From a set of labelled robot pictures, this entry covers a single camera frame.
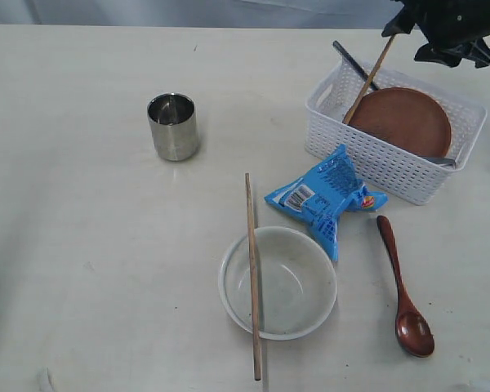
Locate brown wooden plate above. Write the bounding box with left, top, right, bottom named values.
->
left=348, top=87, right=452, bottom=158

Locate dark metal knife handle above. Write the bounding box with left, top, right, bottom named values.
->
left=332, top=40, right=368, bottom=82

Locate brown wooden spoon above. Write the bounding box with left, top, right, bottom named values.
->
left=376, top=215, right=434, bottom=358

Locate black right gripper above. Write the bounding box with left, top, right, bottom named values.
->
left=381, top=0, right=490, bottom=68

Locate blue snack packet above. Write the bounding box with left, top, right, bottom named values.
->
left=265, top=144, right=389, bottom=261

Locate pale green ceramic bowl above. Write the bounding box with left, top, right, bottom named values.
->
left=218, top=226, right=338, bottom=341

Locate white backdrop curtain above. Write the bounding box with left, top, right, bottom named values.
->
left=0, top=0, right=403, bottom=29

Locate stainless steel cup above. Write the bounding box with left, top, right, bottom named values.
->
left=147, top=92, right=200, bottom=162

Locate silver metal utensil handle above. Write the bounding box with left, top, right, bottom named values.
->
left=424, top=157, right=457, bottom=168

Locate wooden chopstick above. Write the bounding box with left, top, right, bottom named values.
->
left=343, top=34, right=396, bottom=125
left=245, top=172, right=262, bottom=381

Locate white perforated plastic basket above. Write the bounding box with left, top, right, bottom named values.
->
left=305, top=60, right=488, bottom=205

